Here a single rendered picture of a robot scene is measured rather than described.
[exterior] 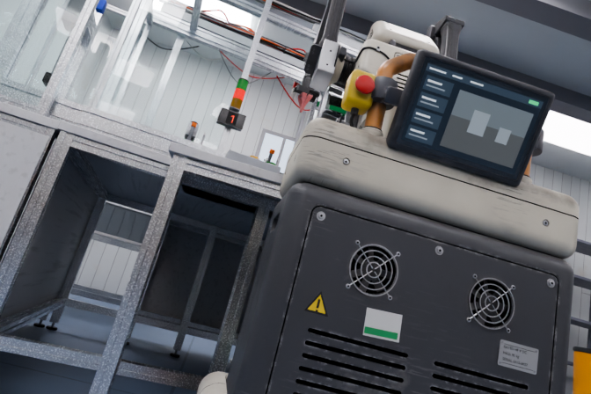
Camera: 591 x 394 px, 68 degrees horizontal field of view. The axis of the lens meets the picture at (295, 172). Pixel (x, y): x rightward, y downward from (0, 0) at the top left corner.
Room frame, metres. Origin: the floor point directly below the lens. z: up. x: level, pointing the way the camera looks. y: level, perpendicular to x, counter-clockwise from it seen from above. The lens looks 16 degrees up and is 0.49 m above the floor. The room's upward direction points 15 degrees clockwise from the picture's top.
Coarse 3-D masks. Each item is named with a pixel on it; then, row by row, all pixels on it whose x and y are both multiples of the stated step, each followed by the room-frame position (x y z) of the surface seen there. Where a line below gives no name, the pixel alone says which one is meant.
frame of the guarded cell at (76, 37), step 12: (96, 0) 1.45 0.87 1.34; (84, 12) 1.44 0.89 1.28; (120, 12) 2.58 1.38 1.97; (84, 24) 1.45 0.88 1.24; (72, 36) 1.44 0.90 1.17; (72, 48) 1.45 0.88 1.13; (60, 60) 1.44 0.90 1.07; (60, 72) 1.44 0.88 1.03; (48, 84) 1.44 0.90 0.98; (60, 84) 1.47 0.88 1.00; (0, 96) 1.41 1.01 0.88; (48, 96) 1.44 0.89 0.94; (24, 108) 1.43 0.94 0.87; (36, 108) 1.44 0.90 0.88; (48, 108) 1.46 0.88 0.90
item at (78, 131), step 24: (120, 144) 1.47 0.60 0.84; (96, 168) 1.98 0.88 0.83; (120, 168) 1.82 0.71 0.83; (120, 192) 2.54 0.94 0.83; (144, 192) 2.30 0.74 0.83; (192, 192) 1.93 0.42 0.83; (192, 216) 2.79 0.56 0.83; (216, 216) 2.49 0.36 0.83; (240, 216) 2.26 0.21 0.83; (264, 240) 3.02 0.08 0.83
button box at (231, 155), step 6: (228, 156) 1.57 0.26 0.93; (234, 156) 1.58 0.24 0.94; (240, 156) 1.58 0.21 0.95; (246, 156) 1.59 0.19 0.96; (240, 162) 1.58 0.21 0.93; (246, 162) 1.59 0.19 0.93; (252, 162) 1.59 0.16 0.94; (258, 162) 1.60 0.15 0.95; (264, 162) 1.61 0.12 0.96; (264, 168) 1.61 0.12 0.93; (270, 168) 1.61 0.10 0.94; (276, 168) 1.62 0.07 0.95
